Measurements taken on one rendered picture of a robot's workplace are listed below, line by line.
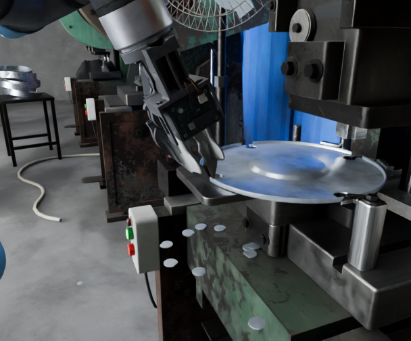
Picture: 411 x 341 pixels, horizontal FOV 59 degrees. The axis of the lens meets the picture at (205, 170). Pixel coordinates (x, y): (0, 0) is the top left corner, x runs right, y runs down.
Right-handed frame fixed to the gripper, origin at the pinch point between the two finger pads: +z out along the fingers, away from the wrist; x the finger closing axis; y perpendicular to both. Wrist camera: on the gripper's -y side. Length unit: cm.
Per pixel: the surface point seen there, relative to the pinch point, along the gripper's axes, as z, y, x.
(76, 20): -26, -304, 27
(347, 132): 7.0, 1.9, 24.1
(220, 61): 8, -85, 44
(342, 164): 11.2, 2.8, 20.9
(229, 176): 2.7, 0.8, 2.7
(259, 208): 11.0, 0.4, 5.3
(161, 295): 33.4, -21.9, -17.4
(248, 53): 55, -245, 138
